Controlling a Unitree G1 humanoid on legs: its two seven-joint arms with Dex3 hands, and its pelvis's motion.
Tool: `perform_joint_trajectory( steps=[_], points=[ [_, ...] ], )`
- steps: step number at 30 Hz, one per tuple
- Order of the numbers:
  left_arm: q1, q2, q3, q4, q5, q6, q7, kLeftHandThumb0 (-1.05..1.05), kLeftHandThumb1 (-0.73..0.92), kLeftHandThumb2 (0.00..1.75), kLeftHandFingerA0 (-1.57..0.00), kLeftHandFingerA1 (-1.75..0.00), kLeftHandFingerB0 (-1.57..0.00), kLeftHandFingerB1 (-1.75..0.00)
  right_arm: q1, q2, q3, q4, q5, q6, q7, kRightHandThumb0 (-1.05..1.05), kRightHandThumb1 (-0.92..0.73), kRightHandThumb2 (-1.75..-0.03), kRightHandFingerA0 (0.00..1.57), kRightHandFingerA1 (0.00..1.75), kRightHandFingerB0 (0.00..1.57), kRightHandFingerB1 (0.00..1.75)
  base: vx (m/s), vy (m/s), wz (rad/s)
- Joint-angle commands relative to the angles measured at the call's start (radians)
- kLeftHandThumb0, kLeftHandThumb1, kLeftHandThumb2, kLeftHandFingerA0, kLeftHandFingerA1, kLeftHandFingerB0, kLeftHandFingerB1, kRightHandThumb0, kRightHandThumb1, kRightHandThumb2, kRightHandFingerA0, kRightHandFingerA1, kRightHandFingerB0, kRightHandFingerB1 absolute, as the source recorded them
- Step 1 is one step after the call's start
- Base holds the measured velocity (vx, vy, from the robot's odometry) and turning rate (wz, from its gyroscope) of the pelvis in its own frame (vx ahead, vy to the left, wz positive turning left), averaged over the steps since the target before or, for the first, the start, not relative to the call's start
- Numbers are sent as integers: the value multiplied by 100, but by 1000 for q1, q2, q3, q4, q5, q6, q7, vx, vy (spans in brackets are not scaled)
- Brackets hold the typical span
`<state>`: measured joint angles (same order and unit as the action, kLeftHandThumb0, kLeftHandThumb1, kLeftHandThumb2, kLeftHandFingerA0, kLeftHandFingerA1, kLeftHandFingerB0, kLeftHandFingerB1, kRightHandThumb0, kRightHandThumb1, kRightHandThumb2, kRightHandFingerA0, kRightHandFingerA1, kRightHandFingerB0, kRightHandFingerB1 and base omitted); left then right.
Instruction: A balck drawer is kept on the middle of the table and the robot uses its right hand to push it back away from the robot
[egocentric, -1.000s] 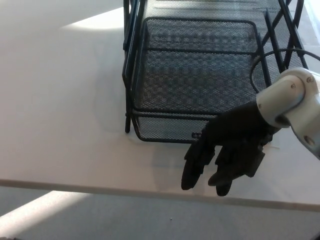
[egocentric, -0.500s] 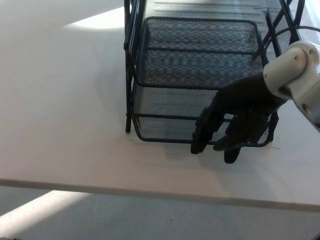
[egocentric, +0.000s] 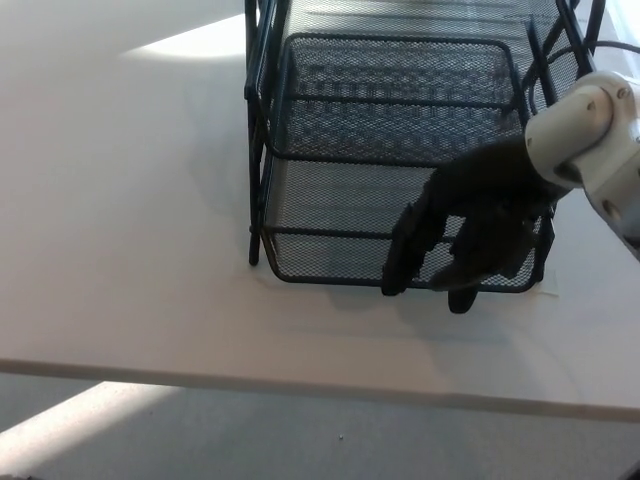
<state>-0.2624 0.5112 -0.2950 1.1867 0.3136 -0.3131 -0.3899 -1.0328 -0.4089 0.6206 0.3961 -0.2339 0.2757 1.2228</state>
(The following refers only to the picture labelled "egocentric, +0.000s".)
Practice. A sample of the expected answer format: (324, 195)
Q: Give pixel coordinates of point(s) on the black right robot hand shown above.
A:
(480, 200)

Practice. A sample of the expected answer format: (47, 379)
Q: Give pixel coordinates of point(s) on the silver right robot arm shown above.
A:
(580, 125)

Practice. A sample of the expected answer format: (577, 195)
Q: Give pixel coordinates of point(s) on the black mesh fixed tray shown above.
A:
(340, 252)

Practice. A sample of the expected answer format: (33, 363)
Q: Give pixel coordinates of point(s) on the black metal rack frame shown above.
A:
(255, 250)

